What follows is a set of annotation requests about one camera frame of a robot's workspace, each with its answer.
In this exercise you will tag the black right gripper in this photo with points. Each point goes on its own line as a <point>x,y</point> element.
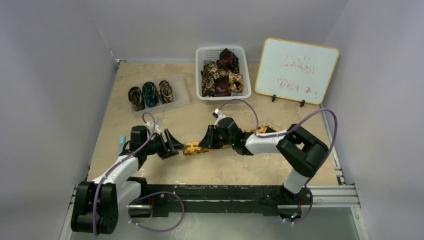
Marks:
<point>211,137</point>

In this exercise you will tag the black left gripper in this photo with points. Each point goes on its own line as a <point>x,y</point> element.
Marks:
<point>174,144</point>

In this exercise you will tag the yellow insect-print tie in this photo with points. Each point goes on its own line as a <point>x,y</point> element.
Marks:
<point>193,148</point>

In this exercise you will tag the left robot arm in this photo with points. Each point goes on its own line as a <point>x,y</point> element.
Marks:
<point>98,203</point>

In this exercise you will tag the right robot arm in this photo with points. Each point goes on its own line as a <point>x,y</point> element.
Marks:
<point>301,149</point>

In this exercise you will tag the rolled pink brown tie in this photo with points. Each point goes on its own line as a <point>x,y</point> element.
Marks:
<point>166,92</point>

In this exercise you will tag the rolled blue green tie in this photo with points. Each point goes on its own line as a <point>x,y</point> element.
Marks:
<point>150,94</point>

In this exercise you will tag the clear plastic organizer tray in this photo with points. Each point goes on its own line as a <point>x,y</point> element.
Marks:
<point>180,93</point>

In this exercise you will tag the rolled dark striped tie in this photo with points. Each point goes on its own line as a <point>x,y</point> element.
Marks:
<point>135,97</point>

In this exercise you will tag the white plastic basket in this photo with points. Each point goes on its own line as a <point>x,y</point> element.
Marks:
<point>211,53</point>

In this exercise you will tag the brown floral tie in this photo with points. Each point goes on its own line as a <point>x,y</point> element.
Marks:
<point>209,73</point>

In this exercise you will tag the dark red tie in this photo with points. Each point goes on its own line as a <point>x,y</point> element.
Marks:
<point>228,59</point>

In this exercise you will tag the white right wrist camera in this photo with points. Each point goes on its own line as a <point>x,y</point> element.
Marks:
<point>218,115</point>

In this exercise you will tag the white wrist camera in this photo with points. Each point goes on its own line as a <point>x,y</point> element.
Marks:
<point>154,124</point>
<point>218,115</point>

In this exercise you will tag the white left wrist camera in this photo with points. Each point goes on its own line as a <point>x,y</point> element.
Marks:
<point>154,124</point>

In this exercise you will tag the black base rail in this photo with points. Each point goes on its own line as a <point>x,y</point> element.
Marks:
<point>266,200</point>

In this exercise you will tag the whiteboard with yellow frame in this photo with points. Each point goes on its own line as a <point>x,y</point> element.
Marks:
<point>295,71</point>

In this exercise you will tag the aluminium frame rail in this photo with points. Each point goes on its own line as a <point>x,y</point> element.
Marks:
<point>337,196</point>

